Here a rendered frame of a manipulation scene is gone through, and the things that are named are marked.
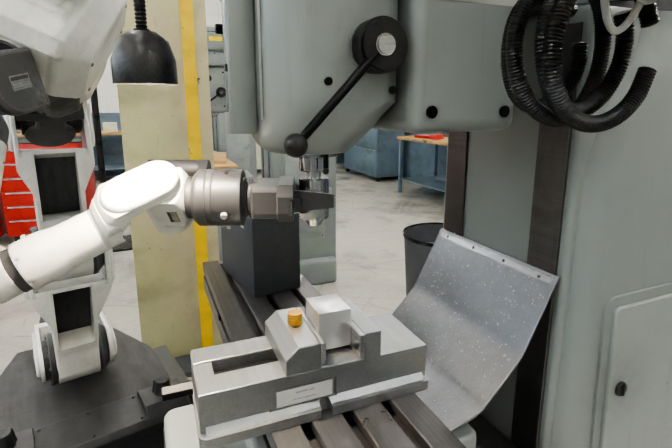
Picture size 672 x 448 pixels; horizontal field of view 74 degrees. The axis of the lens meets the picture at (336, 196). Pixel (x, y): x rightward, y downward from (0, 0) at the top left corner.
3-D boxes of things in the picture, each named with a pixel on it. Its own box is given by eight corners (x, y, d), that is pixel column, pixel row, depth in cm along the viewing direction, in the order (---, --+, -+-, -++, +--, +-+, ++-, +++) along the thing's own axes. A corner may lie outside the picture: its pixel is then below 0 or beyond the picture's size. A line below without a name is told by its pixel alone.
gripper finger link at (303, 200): (333, 210, 69) (293, 210, 69) (334, 190, 69) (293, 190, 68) (334, 213, 68) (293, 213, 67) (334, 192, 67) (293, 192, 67)
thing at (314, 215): (295, 215, 73) (295, 181, 72) (323, 212, 75) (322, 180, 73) (304, 222, 69) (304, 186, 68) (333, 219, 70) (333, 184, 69)
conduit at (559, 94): (547, 135, 50) (566, -67, 46) (455, 128, 65) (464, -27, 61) (652, 131, 58) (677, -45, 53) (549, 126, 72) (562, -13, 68)
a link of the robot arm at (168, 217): (209, 205, 64) (127, 206, 63) (221, 241, 73) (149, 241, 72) (217, 144, 70) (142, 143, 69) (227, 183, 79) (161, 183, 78)
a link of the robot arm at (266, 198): (293, 174, 64) (207, 174, 63) (293, 240, 66) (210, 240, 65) (294, 163, 76) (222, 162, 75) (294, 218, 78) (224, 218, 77)
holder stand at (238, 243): (254, 298, 103) (250, 213, 99) (222, 269, 121) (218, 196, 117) (300, 287, 109) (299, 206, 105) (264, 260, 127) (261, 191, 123)
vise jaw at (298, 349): (285, 376, 62) (285, 350, 61) (264, 334, 73) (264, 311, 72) (326, 367, 64) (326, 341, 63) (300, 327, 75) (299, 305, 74)
